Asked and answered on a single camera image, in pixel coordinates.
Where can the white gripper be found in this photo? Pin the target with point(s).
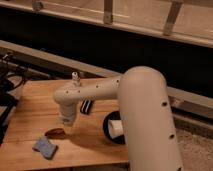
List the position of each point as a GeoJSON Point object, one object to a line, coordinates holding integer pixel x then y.
{"type": "Point", "coordinates": [68, 114]}

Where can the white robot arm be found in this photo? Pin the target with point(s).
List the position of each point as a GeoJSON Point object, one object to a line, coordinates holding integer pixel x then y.
{"type": "Point", "coordinates": [145, 113]}

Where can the clear plastic bottle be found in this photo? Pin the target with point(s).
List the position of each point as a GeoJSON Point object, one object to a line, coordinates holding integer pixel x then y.
{"type": "Point", "coordinates": [75, 79]}

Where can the blue sponge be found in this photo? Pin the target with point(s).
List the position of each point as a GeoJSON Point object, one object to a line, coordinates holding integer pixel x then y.
{"type": "Point", "coordinates": [45, 147]}

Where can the white paper cup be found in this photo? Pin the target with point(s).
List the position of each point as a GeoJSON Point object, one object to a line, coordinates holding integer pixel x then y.
{"type": "Point", "coordinates": [115, 128]}

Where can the black round plate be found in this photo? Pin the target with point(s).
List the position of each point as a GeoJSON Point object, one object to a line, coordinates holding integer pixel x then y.
{"type": "Point", "coordinates": [115, 115]}

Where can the black equipment with cables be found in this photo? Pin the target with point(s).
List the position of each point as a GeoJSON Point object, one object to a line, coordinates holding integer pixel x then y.
{"type": "Point", "coordinates": [8, 83]}

